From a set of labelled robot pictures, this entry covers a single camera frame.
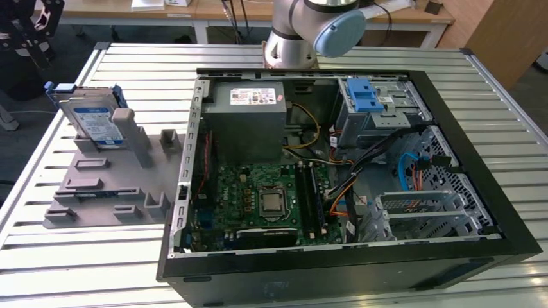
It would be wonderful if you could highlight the hard disk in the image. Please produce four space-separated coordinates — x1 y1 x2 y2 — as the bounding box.
44 82 128 150

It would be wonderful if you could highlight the blue data wire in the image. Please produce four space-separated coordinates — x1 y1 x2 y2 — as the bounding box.
397 152 429 193

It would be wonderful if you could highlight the orange power wire black plug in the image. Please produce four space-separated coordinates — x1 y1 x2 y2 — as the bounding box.
411 153 455 193

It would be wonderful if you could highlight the metal disk bay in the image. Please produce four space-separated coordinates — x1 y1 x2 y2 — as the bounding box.
369 189 483 241

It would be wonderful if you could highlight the black office chair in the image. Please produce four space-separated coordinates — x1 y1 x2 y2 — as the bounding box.
0 44 56 102

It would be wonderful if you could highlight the grey table leg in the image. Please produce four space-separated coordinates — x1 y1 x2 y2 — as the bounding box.
0 89 20 132

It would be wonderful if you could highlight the wooden desk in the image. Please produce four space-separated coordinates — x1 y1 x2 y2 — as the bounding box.
51 0 457 44

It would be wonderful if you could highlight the grey parts rack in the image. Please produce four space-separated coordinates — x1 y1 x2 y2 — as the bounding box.
44 108 189 230

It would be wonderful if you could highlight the grey power supply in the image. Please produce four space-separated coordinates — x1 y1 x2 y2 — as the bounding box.
200 80 288 165

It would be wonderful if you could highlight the green motherboard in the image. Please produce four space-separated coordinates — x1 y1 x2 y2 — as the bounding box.
183 162 344 251

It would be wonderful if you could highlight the silver CPU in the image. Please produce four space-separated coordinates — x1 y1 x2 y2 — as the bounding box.
260 194 284 212

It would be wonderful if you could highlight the blue drive latch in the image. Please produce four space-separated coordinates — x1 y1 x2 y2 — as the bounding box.
347 78 389 113

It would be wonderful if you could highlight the metal drive cage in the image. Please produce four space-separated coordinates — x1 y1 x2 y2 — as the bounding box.
336 76 432 148

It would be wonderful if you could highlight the black graphics card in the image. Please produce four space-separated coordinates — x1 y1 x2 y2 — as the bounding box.
233 227 299 250

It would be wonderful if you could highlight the black RAM stick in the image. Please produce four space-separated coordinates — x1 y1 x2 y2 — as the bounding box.
307 162 329 237

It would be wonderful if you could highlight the black PC case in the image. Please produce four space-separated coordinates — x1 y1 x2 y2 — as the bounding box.
155 67 544 305

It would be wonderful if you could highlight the thin red wire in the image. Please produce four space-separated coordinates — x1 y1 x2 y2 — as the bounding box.
191 130 215 202

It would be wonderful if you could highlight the yellow wire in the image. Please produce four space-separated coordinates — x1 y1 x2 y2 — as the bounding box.
281 102 321 150

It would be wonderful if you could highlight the black cable bundle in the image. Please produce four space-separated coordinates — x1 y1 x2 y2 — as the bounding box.
324 126 425 200

